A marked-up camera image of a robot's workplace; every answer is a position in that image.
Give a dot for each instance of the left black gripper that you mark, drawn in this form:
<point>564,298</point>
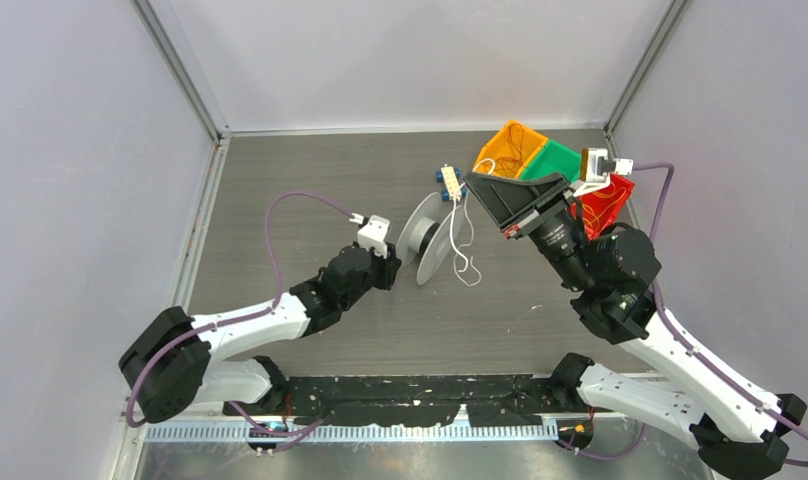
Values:
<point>387,268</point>

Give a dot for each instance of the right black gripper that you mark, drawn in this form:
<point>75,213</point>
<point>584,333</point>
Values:
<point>508,200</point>

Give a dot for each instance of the clear plastic cable spool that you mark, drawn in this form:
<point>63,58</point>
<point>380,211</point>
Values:
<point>427,237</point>

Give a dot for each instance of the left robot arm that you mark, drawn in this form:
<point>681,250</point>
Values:
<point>180,360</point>

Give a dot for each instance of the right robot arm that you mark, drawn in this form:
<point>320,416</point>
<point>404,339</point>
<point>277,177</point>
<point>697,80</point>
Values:
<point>736,427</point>

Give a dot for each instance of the orange plastic bin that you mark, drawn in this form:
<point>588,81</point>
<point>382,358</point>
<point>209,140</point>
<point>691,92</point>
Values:
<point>509,151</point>

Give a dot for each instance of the green plastic bin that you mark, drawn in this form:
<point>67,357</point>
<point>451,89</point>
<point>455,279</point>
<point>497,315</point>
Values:
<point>552,158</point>

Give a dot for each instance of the beige blue connector block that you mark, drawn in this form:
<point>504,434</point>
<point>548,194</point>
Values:
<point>453,189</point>

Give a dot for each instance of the red plastic bin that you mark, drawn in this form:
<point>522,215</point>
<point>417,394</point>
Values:
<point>601,208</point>

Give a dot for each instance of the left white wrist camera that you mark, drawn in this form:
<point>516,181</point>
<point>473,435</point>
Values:
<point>372,232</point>

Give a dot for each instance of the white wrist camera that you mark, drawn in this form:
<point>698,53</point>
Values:
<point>596,169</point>
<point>372,232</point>

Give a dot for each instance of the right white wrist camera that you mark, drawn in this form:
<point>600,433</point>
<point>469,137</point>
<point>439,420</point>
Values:
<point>596,169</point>

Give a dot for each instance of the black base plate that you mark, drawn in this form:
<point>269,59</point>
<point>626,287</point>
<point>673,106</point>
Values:
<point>417,401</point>

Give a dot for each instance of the slotted cable duct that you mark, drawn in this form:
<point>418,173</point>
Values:
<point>235,431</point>

